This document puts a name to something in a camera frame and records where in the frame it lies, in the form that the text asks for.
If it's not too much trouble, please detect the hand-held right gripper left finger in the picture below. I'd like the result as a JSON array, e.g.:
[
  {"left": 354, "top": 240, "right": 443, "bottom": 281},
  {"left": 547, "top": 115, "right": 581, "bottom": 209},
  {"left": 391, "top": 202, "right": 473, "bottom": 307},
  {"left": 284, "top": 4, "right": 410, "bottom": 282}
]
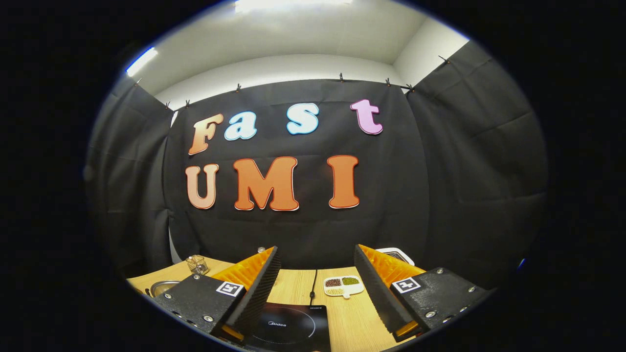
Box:
[{"left": 152, "top": 246, "right": 283, "bottom": 343}]

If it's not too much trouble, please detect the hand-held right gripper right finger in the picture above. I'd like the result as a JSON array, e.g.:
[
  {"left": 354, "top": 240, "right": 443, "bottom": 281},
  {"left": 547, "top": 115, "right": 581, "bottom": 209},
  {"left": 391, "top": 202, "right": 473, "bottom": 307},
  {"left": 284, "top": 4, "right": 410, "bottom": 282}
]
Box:
[{"left": 354, "top": 244, "right": 492, "bottom": 342}]

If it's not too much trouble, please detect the black induction cooktop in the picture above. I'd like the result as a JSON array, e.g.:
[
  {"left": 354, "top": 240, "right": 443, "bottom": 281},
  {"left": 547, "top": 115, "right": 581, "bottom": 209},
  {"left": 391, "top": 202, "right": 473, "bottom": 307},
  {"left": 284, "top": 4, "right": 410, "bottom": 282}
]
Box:
[{"left": 243, "top": 302, "right": 332, "bottom": 352}]

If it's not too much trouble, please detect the steel pot with black handle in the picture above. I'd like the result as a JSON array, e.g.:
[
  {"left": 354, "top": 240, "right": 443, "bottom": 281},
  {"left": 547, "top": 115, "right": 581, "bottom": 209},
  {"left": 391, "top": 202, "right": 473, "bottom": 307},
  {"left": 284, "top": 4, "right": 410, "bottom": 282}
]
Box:
[{"left": 144, "top": 280, "right": 181, "bottom": 298}]

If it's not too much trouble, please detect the white divided bean dish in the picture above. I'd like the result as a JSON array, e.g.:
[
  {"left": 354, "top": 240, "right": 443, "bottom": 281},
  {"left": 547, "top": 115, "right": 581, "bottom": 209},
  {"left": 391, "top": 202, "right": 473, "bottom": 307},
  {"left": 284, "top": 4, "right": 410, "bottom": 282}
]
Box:
[{"left": 323, "top": 275, "right": 365, "bottom": 299}]

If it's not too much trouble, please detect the white box-shaped appliance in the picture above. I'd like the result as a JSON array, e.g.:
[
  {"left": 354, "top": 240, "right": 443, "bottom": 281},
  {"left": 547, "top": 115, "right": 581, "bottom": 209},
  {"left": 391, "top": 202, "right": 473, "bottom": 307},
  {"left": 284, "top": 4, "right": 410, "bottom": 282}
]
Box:
[{"left": 376, "top": 247, "right": 415, "bottom": 266}]

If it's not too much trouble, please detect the black backdrop cloth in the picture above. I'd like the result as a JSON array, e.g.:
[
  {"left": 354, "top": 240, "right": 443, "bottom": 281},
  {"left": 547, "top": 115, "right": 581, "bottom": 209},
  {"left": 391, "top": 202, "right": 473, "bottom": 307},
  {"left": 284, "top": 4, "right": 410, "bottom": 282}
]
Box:
[{"left": 84, "top": 40, "right": 548, "bottom": 289}]

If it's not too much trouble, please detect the short ceiling light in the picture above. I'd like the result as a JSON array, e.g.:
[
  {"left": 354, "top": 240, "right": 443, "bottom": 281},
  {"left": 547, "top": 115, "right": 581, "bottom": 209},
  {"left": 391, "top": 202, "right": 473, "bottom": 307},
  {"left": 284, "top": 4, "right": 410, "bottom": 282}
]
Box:
[{"left": 126, "top": 46, "right": 158, "bottom": 77}]

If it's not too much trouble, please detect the long ceiling light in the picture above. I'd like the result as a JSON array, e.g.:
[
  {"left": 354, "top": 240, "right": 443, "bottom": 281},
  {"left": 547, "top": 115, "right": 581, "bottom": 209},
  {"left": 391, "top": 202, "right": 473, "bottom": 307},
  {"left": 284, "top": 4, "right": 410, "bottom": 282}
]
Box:
[{"left": 234, "top": 0, "right": 353, "bottom": 13}]

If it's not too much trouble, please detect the metal wire utensil holder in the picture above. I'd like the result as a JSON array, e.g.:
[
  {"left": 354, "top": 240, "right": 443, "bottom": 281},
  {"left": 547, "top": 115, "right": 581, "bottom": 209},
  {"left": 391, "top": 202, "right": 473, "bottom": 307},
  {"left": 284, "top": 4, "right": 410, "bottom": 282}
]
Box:
[{"left": 186, "top": 255, "right": 210, "bottom": 275}]

